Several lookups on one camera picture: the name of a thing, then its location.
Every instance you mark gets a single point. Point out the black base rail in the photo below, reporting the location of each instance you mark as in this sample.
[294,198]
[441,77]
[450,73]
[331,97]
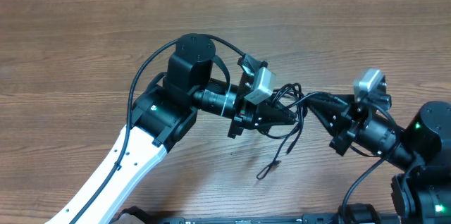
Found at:
[361,214]

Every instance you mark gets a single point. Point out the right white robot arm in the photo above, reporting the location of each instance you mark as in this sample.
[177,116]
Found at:
[421,193]

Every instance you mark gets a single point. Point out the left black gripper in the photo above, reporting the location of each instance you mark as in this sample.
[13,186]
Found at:
[246,117]

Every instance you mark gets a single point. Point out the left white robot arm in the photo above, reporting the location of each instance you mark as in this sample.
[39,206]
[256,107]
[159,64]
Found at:
[195,80]

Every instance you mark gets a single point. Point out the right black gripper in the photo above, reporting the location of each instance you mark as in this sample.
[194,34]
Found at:
[345,120]

